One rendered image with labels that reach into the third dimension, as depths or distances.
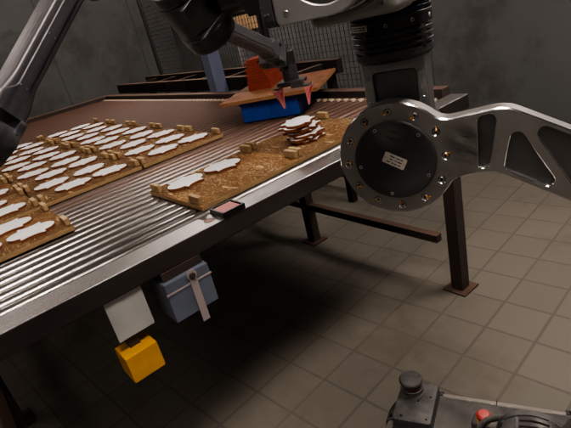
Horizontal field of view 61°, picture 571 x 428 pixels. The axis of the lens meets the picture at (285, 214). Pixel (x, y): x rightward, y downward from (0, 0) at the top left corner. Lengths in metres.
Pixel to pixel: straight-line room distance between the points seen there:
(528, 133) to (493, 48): 3.79
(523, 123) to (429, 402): 0.97
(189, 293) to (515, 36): 3.70
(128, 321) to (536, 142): 1.00
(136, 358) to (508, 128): 1.01
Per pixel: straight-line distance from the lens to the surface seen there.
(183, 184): 1.64
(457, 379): 2.03
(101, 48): 7.14
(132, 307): 1.31
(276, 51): 1.69
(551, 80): 4.49
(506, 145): 0.82
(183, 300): 1.33
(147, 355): 1.35
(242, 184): 1.52
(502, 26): 4.53
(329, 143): 1.74
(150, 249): 1.31
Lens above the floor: 1.41
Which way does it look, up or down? 23 degrees down
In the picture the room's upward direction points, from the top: 14 degrees counter-clockwise
